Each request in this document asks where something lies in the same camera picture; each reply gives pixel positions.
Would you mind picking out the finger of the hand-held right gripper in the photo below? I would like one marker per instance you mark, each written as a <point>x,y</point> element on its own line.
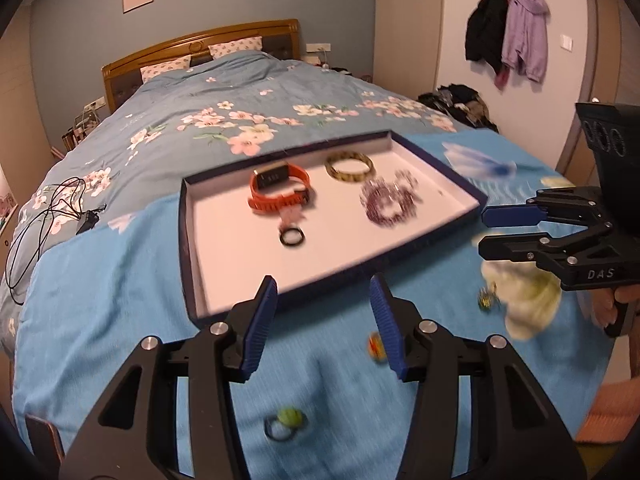
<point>505,250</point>
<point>510,216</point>

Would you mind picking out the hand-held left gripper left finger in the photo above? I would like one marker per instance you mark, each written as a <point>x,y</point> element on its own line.
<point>260,330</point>

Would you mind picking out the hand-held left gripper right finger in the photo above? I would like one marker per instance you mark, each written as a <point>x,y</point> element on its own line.
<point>387,330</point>

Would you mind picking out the dark blue shallow box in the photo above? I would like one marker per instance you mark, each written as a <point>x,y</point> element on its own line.
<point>235,260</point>

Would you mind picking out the pink flower ornament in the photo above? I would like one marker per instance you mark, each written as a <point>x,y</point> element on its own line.
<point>294,216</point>

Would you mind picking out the orange smart watch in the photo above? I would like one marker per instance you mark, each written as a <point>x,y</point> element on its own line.
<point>300,172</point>

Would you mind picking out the amber bangle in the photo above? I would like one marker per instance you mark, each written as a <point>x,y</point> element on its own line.
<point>330,170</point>

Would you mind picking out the person's right hand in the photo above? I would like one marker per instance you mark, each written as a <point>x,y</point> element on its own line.
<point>602,305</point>

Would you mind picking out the pile of dark clothes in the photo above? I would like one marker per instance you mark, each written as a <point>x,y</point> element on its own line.
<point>460,105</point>

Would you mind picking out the light blue flower blanket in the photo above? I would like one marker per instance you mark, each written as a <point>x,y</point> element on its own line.
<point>125,285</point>

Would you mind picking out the beige door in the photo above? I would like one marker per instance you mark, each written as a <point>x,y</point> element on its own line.
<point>610,35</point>

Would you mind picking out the purple jacket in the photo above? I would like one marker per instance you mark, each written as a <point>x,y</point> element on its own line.
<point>525,30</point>

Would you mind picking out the black jacket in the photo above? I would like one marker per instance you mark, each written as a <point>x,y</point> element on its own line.
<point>482,30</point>

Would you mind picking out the beige tall wardrobe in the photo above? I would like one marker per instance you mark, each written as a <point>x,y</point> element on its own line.
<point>407,20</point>

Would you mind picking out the blue floral duvet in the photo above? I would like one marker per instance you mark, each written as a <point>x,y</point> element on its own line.
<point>200,90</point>

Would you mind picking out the group of cosmetics bottles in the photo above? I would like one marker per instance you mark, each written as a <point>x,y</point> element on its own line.
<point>80,130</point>

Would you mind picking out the patterned pillow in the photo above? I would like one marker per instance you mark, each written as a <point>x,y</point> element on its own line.
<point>167,66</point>
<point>235,47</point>

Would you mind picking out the wooden headboard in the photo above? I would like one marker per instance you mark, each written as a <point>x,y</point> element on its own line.
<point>200,40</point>

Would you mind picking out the white light switch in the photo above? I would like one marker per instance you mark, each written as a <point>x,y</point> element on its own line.
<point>568,42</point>

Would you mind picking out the white wall outlet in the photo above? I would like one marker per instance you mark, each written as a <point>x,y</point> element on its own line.
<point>95,106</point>
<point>317,47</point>

